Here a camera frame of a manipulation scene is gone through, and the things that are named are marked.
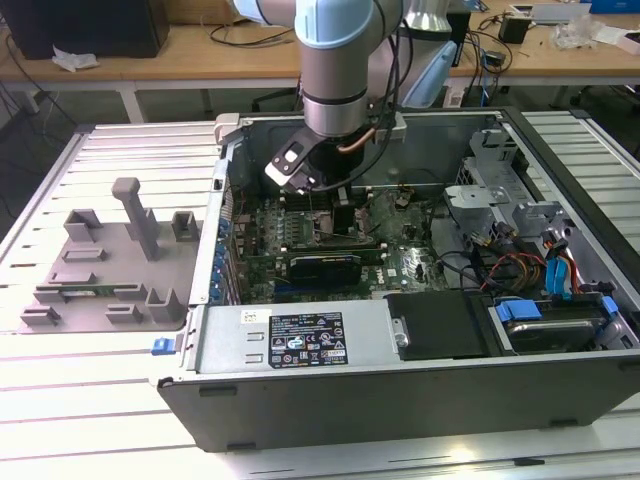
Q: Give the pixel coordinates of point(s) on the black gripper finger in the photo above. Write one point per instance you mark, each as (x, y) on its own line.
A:
(343, 220)

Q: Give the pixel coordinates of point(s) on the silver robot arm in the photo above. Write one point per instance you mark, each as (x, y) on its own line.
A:
(335, 85)

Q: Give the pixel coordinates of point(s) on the CPU socket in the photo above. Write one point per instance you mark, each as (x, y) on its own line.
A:
(316, 225)

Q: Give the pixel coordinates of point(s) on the black graphics card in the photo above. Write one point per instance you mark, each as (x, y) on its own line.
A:
(325, 270)

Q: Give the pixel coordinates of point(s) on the round coin battery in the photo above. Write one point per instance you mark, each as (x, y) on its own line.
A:
(403, 201)

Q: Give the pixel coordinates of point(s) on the green motherboard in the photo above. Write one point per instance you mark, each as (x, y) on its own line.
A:
(415, 265)

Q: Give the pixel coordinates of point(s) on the silver metal drive cage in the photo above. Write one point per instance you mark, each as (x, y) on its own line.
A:
(480, 200)

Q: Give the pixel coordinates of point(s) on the black plastic drive shroud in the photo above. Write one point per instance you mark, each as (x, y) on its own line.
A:
(435, 325)

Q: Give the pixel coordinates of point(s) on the silver power supply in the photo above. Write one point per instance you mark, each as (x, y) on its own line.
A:
(225, 340)

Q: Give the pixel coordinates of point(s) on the wooden workbench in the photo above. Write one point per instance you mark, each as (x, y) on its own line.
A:
(170, 67)

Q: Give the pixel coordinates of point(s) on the small black adapter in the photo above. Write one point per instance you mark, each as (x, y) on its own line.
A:
(495, 59)

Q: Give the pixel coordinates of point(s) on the open black PC case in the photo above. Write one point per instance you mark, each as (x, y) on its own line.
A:
(400, 405)

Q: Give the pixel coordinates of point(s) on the small black cube box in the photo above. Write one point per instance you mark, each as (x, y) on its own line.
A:
(514, 30)

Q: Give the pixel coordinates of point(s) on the blue plastic latch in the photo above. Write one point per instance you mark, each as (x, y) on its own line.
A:
(161, 347)

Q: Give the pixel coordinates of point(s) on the hard disk in blue carrier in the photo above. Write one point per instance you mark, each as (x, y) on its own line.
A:
(550, 336)

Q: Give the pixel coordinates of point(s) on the grey plastic parts rack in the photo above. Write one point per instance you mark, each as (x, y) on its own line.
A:
(110, 270)

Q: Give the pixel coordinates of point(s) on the green RAM stick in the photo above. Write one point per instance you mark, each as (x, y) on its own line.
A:
(100, 291)

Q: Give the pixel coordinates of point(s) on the clear plastic bag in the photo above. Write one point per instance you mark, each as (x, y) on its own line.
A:
(575, 32)

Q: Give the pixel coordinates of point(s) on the crumpled white paper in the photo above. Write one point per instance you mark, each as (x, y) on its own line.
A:
(75, 60)

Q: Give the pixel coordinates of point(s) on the large black computer box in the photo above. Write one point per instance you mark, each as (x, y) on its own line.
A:
(90, 25)

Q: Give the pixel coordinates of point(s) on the black office chair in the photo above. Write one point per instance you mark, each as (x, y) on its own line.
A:
(617, 107)

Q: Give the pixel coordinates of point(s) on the flat white box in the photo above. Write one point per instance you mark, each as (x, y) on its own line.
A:
(625, 42)

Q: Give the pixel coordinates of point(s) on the blue box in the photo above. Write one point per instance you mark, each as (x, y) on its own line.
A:
(615, 6)

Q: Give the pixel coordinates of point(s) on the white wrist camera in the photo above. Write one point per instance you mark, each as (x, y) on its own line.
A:
(275, 172)

